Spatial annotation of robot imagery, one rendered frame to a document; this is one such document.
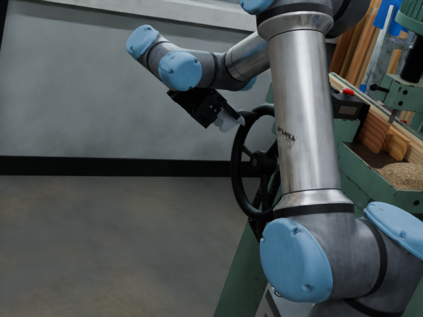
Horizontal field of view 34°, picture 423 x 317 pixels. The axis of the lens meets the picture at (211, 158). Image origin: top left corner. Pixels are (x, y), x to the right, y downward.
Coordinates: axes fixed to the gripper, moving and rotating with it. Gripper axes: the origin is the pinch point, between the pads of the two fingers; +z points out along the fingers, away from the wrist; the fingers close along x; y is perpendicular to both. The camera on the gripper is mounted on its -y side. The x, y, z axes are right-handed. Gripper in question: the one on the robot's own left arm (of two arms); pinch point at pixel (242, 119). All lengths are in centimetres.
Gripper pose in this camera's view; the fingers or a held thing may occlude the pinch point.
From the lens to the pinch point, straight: 164.2
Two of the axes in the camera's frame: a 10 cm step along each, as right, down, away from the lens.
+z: 6.1, 5.0, 6.1
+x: 4.0, 4.7, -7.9
